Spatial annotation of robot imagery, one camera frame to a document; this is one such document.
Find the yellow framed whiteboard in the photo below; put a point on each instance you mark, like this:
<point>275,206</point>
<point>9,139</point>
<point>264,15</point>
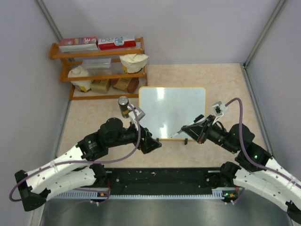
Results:
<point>167,109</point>

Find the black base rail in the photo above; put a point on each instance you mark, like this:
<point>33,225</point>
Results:
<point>163,181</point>

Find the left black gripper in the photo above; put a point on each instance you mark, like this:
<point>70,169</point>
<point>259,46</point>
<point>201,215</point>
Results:
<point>148,144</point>

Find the black drink can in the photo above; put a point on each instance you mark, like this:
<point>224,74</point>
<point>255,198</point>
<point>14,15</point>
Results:
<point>123,103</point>

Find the red white box right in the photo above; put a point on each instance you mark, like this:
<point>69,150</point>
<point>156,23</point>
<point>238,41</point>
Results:
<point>116,42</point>

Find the tan brown box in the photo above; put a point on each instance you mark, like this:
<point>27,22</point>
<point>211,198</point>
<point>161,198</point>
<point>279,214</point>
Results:
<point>100,86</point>

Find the cream paper bag right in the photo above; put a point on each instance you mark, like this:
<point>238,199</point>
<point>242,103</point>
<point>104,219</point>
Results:
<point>133,63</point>

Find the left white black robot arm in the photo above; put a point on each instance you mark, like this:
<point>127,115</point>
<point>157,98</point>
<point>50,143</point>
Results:
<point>77,168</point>

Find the reddish brown packet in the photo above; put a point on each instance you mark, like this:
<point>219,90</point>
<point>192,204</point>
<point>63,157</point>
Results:
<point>128,85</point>

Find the red white box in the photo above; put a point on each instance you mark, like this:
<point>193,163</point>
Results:
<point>116,42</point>
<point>78,44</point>

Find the wooden three tier shelf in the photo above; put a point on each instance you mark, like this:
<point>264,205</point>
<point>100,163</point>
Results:
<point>112,72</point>

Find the clear plastic container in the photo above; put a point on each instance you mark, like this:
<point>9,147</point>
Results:
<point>98,66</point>

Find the red white box left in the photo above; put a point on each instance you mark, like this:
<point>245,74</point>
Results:
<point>78,44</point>

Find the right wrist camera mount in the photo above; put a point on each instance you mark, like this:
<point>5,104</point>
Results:
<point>219,110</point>

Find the white black marker pen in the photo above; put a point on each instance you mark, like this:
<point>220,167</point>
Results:
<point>196,120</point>

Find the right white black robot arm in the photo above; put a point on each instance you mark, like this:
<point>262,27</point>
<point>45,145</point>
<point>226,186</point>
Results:
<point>255,169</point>

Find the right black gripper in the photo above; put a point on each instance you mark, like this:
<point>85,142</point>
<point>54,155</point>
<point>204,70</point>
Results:
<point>197,131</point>

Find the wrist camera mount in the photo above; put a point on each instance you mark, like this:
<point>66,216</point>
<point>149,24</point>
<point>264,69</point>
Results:
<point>219,110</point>
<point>135,114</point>

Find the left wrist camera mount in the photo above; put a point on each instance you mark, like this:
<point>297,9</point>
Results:
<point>135,114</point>

